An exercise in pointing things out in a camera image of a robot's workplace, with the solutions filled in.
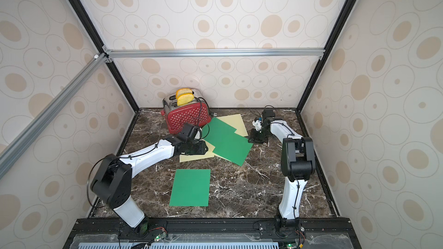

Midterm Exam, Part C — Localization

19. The yellow toast slice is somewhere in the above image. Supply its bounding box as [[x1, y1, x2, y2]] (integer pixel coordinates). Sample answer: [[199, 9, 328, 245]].
[[177, 93, 195, 106], [175, 88, 193, 99]]

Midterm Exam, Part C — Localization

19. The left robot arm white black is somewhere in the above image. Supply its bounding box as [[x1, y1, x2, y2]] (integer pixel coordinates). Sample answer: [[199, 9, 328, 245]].
[[87, 123, 208, 236]]

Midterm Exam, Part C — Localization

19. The black toaster power cord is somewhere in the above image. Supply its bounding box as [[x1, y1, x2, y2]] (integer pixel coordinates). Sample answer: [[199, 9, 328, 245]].
[[188, 97, 219, 136]]

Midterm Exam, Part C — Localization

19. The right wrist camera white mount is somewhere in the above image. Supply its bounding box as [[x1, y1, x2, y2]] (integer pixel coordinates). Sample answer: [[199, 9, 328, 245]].
[[252, 117, 263, 131]]

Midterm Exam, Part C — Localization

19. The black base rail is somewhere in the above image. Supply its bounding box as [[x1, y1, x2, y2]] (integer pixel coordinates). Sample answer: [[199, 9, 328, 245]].
[[64, 218, 361, 249]]

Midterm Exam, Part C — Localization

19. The red polka dot toaster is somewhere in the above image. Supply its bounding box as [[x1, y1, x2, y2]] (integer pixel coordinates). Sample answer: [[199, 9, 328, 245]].
[[161, 89, 214, 134]]

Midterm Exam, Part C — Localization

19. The green paper sheet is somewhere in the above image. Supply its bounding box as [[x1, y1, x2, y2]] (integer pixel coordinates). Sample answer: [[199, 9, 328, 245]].
[[211, 133, 252, 166], [170, 169, 211, 207], [202, 118, 236, 148]]

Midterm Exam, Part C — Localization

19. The yellow paper sheet front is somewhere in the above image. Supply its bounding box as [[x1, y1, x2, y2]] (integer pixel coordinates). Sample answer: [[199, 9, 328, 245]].
[[180, 142, 215, 163]]

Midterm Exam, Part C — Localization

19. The yellow paper sheet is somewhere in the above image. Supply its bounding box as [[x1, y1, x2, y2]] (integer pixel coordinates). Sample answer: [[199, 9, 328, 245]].
[[180, 142, 215, 163], [218, 114, 248, 137]]

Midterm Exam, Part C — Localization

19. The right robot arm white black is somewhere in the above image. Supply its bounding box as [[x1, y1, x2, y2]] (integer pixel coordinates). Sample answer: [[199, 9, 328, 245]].
[[249, 116, 316, 237]]

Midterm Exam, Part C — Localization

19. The horizontal aluminium frame bar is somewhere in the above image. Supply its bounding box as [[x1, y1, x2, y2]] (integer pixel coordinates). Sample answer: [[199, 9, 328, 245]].
[[106, 48, 325, 59]]

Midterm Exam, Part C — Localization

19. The yellow toast slice front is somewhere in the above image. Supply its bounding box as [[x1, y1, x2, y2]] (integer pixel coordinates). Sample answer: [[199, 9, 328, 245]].
[[177, 93, 195, 106]]

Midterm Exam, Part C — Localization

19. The yellow toast slice rear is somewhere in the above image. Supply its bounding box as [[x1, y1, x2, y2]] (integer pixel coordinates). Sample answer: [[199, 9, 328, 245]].
[[175, 88, 193, 99]]

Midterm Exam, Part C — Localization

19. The left diagonal aluminium frame bar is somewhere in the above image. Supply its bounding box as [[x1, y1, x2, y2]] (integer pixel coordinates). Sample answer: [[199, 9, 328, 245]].
[[1, 53, 107, 177]]

